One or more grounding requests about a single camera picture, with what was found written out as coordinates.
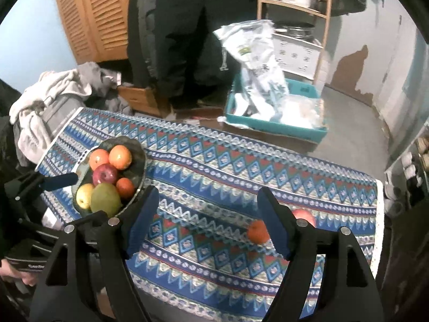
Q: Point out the louvered wooden door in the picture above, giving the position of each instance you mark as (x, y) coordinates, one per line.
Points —
(94, 13)

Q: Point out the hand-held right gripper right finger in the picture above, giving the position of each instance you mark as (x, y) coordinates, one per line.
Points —
(273, 221)

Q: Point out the clear plastic bag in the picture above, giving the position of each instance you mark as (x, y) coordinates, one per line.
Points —
(301, 110)

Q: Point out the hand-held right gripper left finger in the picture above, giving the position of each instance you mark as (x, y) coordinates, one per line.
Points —
(144, 218)

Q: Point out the white patterned box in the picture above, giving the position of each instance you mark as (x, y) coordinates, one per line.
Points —
(298, 55)

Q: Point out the dark cloth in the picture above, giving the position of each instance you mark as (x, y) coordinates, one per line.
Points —
(345, 0)

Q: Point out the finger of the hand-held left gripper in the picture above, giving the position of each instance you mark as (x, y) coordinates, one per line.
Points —
(60, 181)
(40, 229)

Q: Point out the small reddish orange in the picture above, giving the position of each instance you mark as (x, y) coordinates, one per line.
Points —
(99, 159)

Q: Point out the wooden shelf rack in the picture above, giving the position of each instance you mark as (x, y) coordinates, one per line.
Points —
(323, 23)

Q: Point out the round metal pan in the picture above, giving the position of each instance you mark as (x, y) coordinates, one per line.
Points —
(295, 30)

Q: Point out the person's left hand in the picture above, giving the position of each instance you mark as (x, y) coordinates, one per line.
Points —
(23, 276)

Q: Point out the blue patterned tablecloth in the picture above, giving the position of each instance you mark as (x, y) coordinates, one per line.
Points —
(218, 167)

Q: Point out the dark green glass bowl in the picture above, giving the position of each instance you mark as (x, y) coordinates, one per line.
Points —
(139, 171)

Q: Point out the large orange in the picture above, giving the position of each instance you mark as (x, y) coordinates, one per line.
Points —
(120, 157)

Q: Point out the yellow-green mango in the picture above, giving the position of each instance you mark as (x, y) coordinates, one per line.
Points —
(105, 200)

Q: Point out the white printed plastic bag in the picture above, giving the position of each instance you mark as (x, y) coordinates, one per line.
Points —
(254, 60)

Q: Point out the dark hanging coats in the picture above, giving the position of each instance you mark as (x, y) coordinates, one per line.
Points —
(187, 33)

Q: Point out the teal plastic bin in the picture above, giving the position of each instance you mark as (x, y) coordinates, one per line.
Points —
(268, 125)

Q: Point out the yellow apple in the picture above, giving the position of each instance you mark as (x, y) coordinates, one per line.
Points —
(83, 196)

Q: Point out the grey clothes pile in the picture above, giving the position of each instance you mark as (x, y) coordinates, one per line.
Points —
(60, 90)

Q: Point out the red apple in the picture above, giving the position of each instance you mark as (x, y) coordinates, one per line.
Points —
(105, 174)
(306, 216)

